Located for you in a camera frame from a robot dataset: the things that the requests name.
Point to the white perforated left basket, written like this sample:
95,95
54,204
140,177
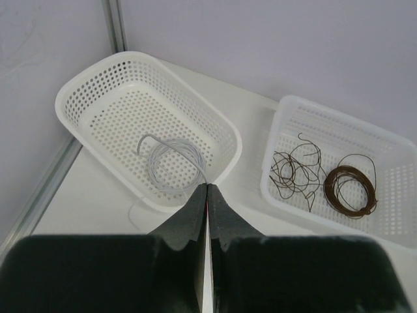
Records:
123,105

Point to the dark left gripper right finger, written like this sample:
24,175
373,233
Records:
253,272

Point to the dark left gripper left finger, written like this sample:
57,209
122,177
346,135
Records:
155,272

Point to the left aluminium corner post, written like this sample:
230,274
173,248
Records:
44,44

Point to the white slotted middle basket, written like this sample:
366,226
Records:
340,172

